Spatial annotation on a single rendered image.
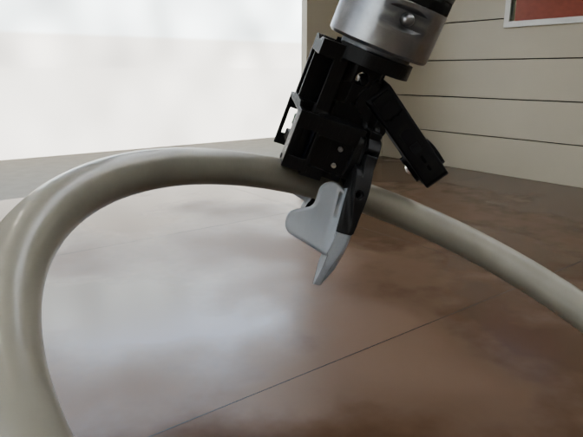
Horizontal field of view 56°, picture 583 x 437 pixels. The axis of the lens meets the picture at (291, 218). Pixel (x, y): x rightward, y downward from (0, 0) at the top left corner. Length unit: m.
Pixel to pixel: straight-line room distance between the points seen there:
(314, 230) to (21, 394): 0.33
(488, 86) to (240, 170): 7.58
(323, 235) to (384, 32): 0.18
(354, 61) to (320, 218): 0.14
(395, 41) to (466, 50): 7.77
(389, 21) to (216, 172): 0.18
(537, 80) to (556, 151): 0.91
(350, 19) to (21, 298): 0.34
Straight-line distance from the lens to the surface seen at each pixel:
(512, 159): 7.84
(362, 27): 0.47
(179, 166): 0.43
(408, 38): 0.47
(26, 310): 0.24
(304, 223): 0.49
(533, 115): 7.67
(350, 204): 0.49
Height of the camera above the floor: 1.34
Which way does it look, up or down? 15 degrees down
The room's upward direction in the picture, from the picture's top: straight up
